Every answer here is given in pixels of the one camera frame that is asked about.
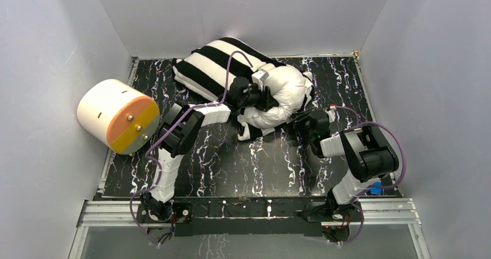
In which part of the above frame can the black white striped pillowcase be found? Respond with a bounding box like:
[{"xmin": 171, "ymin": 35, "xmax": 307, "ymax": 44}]
[{"xmin": 172, "ymin": 37, "xmax": 315, "ymax": 135}]

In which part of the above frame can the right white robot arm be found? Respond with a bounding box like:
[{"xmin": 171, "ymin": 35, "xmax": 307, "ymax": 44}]
[{"xmin": 292, "ymin": 109, "xmax": 400, "ymax": 221}]

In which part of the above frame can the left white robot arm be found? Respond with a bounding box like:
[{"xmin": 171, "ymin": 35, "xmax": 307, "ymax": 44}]
[{"xmin": 140, "ymin": 78, "xmax": 279, "ymax": 222}]

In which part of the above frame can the small blue object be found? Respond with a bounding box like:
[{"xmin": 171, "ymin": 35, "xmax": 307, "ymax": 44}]
[{"xmin": 368, "ymin": 182, "xmax": 384, "ymax": 196}]

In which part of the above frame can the white orange cylinder roll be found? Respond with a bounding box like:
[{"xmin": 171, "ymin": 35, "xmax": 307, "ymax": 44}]
[{"xmin": 76, "ymin": 79, "xmax": 160, "ymax": 155}]

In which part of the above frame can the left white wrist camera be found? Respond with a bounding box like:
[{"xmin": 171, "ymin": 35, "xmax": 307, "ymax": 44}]
[{"xmin": 251, "ymin": 69, "xmax": 269, "ymax": 84}]

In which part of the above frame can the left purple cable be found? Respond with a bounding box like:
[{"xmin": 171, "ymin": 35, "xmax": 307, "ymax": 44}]
[{"xmin": 129, "ymin": 50, "xmax": 256, "ymax": 228}]

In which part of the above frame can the purple cable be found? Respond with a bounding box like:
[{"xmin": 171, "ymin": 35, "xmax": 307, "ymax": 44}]
[
  {"xmin": 129, "ymin": 50, "xmax": 256, "ymax": 228},
  {"xmin": 329, "ymin": 105, "xmax": 408, "ymax": 247}
]

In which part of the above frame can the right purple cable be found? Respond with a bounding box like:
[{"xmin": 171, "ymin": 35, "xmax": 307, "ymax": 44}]
[{"xmin": 329, "ymin": 105, "xmax": 408, "ymax": 247}]

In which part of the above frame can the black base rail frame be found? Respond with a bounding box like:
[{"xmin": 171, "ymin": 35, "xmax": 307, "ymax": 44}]
[{"xmin": 133, "ymin": 194, "xmax": 361, "ymax": 242}]

